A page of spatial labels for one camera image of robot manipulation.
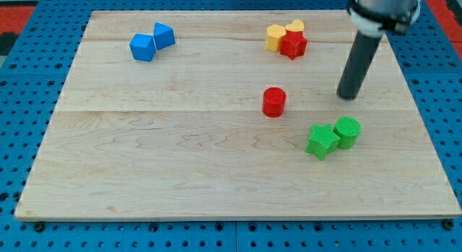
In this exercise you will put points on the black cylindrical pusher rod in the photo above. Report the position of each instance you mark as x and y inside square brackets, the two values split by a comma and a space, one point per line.
[358, 63]

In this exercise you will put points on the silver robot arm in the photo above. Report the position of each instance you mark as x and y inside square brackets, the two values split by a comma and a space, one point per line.
[373, 19]

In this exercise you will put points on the red star block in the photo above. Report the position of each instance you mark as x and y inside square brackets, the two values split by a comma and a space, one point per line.
[293, 44]

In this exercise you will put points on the green star block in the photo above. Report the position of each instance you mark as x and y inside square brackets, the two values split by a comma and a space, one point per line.
[322, 140]

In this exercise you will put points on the yellow heart block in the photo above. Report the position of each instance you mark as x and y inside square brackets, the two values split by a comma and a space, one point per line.
[297, 25]

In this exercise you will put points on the green cylinder block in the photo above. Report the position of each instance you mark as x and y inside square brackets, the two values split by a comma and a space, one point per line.
[347, 129]

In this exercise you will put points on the yellow hexagon block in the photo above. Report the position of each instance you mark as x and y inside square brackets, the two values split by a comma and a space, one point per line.
[274, 37]

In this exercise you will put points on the red cylinder block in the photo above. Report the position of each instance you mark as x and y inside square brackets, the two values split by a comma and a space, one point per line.
[274, 99]

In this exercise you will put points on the wooden board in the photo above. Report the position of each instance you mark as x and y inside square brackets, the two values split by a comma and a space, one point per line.
[183, 137]

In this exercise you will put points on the blue cube block right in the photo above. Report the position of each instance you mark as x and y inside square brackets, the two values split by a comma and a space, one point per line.
[163, 36]

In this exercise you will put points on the blue cube block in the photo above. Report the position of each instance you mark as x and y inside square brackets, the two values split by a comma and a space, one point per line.
[163, 36]
[142, 47]

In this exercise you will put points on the blue cube block left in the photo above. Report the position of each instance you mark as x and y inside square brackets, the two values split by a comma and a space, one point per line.
[142, 47]

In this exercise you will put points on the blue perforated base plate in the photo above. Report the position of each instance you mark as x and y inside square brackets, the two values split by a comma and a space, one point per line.
[34, 72]

